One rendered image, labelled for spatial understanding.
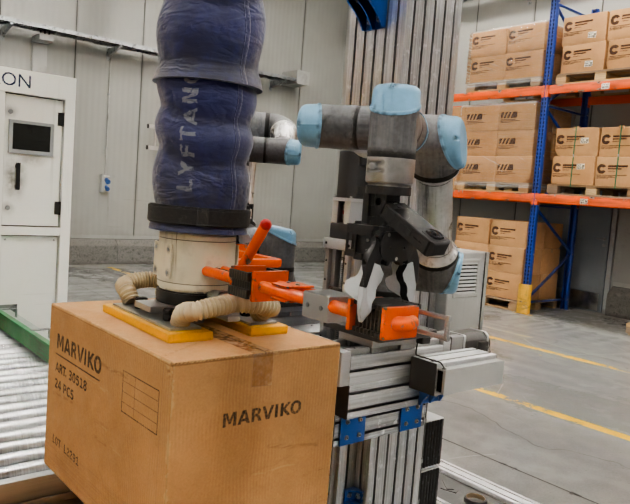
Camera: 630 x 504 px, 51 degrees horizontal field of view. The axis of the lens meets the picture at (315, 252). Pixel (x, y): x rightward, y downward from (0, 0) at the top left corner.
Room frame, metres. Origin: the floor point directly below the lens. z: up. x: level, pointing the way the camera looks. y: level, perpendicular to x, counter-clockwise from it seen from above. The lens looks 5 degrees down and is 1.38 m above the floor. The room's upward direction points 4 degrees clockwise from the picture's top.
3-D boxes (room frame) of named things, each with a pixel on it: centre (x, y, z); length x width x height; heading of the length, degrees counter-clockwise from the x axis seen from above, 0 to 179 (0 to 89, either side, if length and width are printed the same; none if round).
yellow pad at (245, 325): (1.55, 0.19, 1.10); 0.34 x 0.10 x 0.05; 39
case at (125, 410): (1.49, 0.28, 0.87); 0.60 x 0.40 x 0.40; 41
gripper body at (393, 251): (1.05, -0.10, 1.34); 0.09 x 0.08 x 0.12; 39
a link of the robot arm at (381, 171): (1.04, -0.10, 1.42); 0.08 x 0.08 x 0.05
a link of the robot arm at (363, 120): (1.14, -0.12, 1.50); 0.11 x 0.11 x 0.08; 74
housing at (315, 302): (1.13, -0.03, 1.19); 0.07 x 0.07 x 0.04; 39
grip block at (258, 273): (1.30, 0.11, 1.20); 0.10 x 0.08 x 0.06; 129
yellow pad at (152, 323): (1.43, 0.34, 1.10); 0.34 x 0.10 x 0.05; 39
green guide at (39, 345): (3.14, 1.29, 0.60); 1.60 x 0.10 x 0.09; 40
